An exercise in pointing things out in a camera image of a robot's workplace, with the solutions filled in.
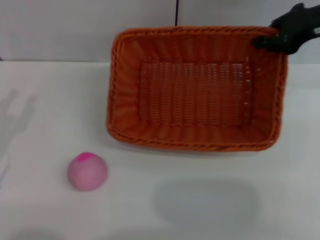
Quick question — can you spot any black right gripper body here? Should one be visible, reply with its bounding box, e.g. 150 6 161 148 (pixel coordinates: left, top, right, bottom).
271 2 320 55

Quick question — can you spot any orange woven plastic basket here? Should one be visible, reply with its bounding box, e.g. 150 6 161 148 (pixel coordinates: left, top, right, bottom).
106 25 290 153

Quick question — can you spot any pink peach toy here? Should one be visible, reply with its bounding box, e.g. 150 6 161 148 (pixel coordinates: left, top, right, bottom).
66 151 109 193

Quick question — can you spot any black vertical cable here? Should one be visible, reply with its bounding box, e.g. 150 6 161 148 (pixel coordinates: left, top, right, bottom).
174 0 180 27

